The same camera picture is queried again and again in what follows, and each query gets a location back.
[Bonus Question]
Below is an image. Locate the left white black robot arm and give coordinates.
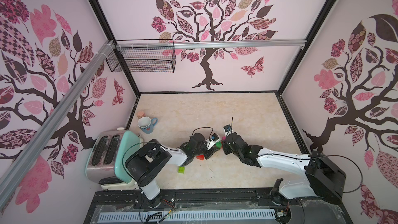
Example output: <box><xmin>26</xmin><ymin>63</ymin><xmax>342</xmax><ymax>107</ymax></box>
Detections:
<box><xmin>124</xmin><ymin>133</ymin><xmax>221</xmax><ymax>201</ymax></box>

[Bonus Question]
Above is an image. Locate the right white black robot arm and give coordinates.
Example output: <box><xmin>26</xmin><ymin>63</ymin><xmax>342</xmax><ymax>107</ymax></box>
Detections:
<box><xmin>224</xmin><ymin>130</ymin><xmax>346</xmax><ymax>204</ymax></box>

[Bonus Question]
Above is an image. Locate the lime square brick front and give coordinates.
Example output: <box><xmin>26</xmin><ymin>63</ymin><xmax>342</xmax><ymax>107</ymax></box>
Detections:
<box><xmin>178</xmin><ymin>167</ymin><xmax>185</xmax><ymax>174</ymax></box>

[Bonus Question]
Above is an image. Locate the blue floral mug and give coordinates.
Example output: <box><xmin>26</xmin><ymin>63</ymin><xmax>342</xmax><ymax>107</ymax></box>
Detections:
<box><xmin>137</xmin><ymin>117</ymin><xmax>158</xmax><ymax>134</ymax></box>

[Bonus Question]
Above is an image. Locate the small pink cup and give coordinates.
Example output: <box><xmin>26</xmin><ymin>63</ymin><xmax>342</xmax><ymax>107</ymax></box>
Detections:
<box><xmin>136</xmin><ymin>111</ymin><xmax>146</xmax><ymax>119</ymax></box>

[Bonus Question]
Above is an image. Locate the mint chrome toaster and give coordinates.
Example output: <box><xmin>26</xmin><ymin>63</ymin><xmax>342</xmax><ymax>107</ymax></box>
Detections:
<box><xmin>85</xmin><ymin>128</ymin><xmax>144</xmax><ymax>190</ymax></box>

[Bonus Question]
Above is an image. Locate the white slotted cable duct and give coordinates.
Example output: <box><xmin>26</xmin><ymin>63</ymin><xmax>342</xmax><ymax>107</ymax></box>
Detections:
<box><xmin>97</xmin><ymin>209</ymin><xmax>276</xmax><ymax>224</ymax></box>

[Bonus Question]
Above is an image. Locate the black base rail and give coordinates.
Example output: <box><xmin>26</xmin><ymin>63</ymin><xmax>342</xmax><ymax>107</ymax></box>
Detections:
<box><xmin>91</xmin><ymin>187</ymin><xmax>306</xmax><ymax>208</ymax></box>

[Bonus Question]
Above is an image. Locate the aluminium frame rail back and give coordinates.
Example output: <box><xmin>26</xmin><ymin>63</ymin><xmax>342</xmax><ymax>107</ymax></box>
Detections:
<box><xmin>116</xmin><ymin>39</ymin><xmax>307</xmax><ymax>49</ymax></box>

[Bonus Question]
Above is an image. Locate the aluminium frame rail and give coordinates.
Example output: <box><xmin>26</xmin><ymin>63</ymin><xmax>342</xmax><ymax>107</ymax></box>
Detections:
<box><xmin>1</xmin><ymin>40</ymin><xmax>115</xmax><ymax>207</ymax></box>
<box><xmin>116</xmin><ymin>39</ymin><xmax>307</xmax><ymax>49</ymax></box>

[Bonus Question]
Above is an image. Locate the black wire basket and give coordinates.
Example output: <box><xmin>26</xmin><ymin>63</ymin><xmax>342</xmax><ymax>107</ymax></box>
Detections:
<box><xmin>106</xmin><ymin>38</ymin><xmax>177</xmax><ymax>73</ymax></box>

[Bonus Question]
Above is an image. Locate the aluminium frame rail left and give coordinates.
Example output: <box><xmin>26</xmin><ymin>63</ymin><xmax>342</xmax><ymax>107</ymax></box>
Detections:
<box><xmin>1</xmin><ymin>40</ymin><xmax>115</xmax><ymax>207</ymax></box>

